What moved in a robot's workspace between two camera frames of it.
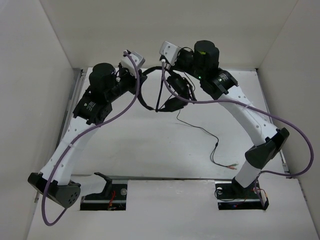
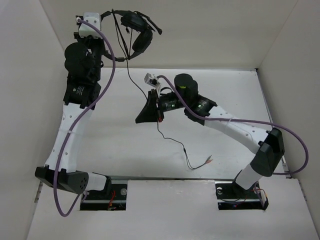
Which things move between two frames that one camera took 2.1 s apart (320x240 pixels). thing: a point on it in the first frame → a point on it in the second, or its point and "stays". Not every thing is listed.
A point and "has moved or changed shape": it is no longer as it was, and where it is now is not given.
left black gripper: [123, 71] → [100, 41]
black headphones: [182, 92] has moved or changed shape
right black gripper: [183, 51] → [151, 112]
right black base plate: [230, 197] stays
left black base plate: [113, 198] stays
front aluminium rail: [168, 178] stays
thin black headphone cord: [230, 166] → [141, 89]
